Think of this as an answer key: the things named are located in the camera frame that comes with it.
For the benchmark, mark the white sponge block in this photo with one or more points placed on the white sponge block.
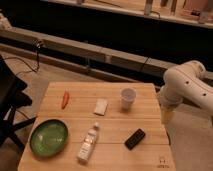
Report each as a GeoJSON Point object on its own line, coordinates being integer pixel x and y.
{"type": "Point", "coordinates": [101, 106]}

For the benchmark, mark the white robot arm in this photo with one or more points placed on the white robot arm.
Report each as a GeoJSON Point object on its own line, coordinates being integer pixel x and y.
{"type": "Point", "coordinates": [184, 82]}

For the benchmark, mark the white plastic bottle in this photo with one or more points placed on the white plastic bottle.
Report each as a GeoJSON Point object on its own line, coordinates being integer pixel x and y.
{"type": "Point", "coordinates": [88, 144]}

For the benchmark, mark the green ceramic bowl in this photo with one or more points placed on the green ceramic bowl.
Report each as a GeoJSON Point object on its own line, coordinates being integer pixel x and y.
{"type": "Point", "coordinates": [48, 138]}

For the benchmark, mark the black remote control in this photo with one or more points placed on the black remote control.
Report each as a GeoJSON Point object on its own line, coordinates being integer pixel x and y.
{"type": "Point", "coordinates": [134, 139]}

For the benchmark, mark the white paper cup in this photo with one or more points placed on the white paper cup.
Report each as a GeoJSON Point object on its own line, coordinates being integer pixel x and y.
{"type": "Point", "coordinates": [128, 96]}

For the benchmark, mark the black office chair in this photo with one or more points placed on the black office chair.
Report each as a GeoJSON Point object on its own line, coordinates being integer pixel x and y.
{"type": "Point", "coordinates": [11, 98]}

